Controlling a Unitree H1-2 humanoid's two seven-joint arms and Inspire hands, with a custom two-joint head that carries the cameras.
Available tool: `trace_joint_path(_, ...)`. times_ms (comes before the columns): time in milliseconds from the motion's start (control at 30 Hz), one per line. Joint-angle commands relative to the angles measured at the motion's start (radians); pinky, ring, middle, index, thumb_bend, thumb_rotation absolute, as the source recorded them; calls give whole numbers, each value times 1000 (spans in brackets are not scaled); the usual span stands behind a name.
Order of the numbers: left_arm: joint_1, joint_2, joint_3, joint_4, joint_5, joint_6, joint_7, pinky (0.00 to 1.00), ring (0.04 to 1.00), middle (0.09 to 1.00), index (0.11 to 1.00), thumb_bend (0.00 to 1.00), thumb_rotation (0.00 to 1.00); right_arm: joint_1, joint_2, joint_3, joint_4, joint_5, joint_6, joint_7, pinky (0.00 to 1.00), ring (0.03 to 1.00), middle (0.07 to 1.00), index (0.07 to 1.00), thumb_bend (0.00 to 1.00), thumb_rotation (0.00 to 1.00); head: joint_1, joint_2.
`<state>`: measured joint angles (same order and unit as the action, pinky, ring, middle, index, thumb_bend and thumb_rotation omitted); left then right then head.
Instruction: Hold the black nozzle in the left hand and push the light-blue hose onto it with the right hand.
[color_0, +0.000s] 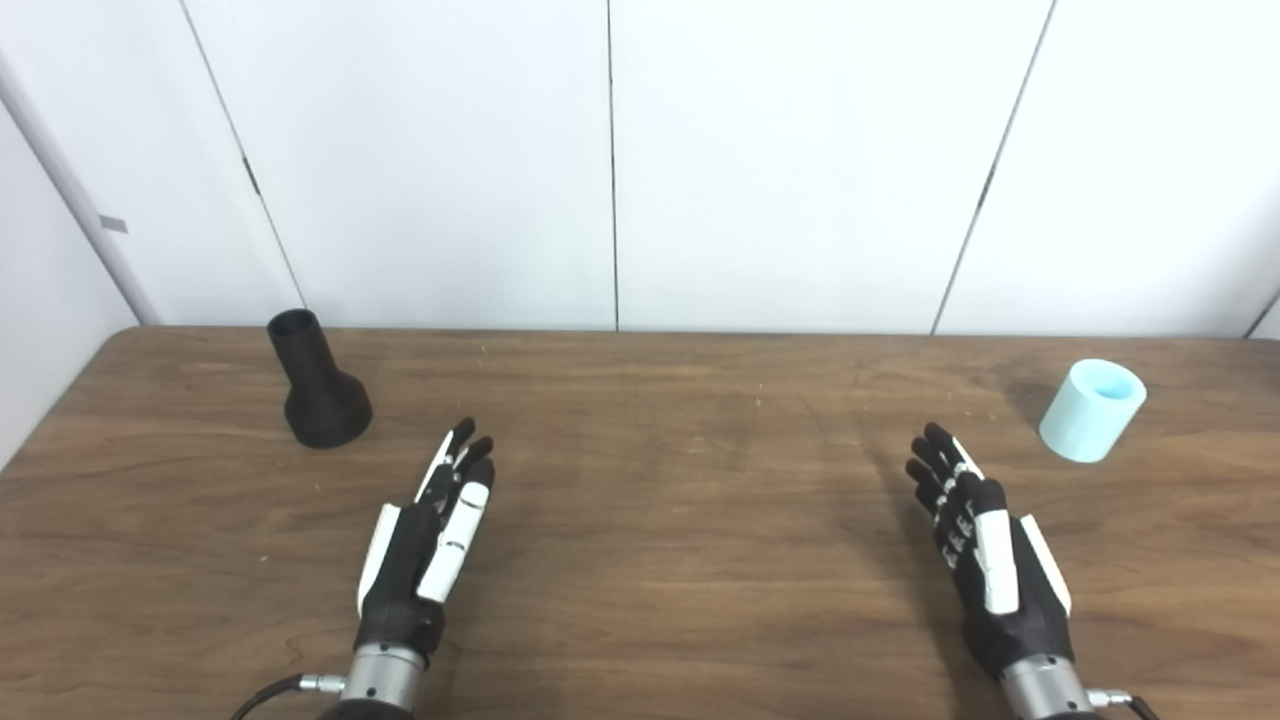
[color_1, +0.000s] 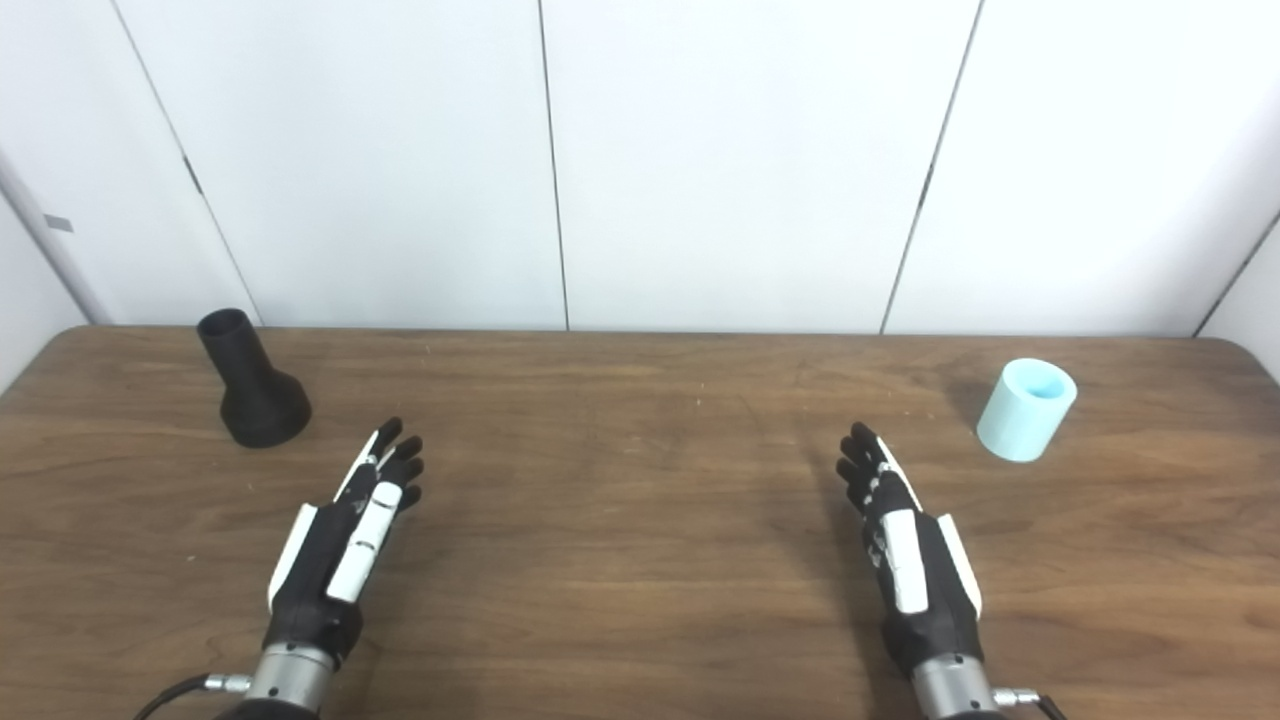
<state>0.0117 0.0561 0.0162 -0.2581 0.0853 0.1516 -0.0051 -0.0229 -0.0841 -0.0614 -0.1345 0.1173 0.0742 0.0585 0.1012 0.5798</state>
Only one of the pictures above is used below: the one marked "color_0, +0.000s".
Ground left white-black robot hand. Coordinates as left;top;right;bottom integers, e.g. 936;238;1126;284
355;417;497;669

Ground right white-black robot hand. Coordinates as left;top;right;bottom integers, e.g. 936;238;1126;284
904;421;1077;681

